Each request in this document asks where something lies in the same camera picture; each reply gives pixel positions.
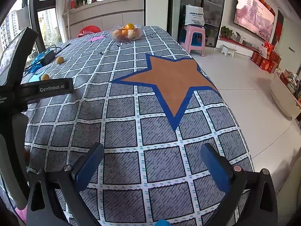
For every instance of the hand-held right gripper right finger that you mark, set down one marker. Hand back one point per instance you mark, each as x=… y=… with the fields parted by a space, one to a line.
x=217 y=169

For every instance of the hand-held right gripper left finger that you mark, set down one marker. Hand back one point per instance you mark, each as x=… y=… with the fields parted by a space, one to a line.
x=88 y=169

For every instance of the small yellow longan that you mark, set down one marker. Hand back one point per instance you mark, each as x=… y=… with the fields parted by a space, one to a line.
x=45 y=77
x=59 y=60

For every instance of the black power adapter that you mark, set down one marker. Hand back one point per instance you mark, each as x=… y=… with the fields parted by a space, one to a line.
x=48 y=56

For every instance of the row of apartment buildings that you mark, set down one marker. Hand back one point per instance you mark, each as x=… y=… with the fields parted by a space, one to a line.
x=9 y=28

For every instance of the grey checked star tablecloth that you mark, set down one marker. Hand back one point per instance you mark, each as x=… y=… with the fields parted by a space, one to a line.
x=141 y=122

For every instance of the white round side table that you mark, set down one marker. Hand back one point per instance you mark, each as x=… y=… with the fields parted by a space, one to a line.
x=283 y=97

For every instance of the red plastic stool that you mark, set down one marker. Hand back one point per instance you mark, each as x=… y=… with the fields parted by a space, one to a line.
x=90 y=29

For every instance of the pile of snack packets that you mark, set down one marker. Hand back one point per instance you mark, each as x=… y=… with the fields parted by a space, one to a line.
x=290 y=81

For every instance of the stack of red gift boxes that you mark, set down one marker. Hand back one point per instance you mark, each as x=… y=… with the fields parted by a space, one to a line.
x=265 y=60

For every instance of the white counter cabinet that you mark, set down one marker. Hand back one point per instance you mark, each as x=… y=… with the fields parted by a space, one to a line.
x=105 y=14

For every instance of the small white footstool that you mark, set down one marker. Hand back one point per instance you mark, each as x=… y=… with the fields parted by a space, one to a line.
x=229 y=49

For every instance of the low white television stand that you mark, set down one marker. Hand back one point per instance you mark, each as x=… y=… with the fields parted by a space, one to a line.
x=237 y=43

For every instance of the pale fruit in glass bowl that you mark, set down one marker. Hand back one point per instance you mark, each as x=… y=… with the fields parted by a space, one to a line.
x=132 y=34

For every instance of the orange in glass bowl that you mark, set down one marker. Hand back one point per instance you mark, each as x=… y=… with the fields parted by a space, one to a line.
x=129 y=26

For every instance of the clear glass bowl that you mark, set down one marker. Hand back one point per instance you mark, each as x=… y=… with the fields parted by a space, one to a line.
x=139 y=34

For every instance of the green potted plant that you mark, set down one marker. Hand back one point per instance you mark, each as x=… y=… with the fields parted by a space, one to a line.
x=227 y=31

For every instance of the pink plastic stool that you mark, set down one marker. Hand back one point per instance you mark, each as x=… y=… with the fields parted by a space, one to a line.
x=192 y=29

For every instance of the white shopping bag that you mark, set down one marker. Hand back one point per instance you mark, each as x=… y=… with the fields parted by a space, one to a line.
x=194 y=15

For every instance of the glass door cabinet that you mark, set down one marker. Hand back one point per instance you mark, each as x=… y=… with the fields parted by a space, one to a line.
x=202 y=11

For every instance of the black window frame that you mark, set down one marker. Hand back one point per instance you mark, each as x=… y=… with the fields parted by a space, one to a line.
x=34 y=11

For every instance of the wall television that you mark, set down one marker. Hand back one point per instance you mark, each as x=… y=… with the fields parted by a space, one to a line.
x=254 y=21

